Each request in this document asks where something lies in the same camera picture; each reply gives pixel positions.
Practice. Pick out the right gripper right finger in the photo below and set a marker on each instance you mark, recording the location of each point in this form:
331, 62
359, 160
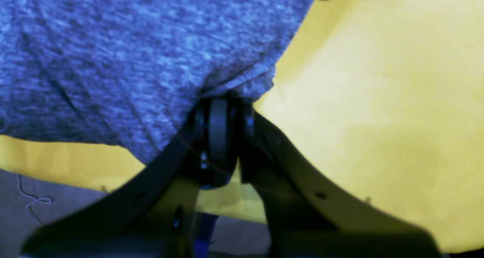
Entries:
307, 214

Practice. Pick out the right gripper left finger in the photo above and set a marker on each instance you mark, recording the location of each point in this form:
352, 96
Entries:
151, 215

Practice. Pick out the yellow table cloth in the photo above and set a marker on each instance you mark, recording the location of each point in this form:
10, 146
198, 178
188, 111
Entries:
385, 97

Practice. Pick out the grey long-sleeve T-shirt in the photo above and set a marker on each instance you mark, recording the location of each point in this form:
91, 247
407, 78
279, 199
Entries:
127, 72

